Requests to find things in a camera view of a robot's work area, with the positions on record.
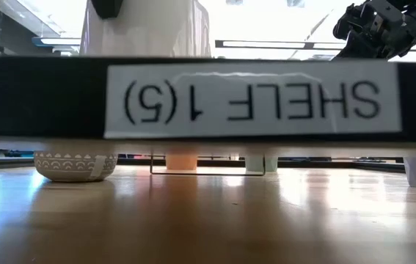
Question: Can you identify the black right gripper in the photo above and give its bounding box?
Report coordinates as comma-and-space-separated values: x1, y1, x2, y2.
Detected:
334, 0, 416, 59

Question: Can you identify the teal green mug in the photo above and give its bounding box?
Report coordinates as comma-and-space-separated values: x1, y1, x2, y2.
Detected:
244, 155, 279, 174

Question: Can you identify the orange ceramic mug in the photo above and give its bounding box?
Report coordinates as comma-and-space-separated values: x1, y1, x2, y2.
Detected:
164, 153, 199, 172

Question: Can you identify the white patterned bowl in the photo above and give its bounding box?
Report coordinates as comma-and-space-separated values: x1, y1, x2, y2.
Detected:
33, 151, 120, 183

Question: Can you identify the olive green mug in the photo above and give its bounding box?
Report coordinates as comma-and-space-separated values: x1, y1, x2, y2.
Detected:
79, 0, 212, 59

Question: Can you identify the wooden shelf black metal frame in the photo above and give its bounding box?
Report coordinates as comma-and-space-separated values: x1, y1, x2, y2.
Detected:
0, 55, 416, 177

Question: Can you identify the white paper shelf label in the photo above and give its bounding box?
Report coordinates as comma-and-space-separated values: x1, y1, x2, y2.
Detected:
103, 61, 403, 139

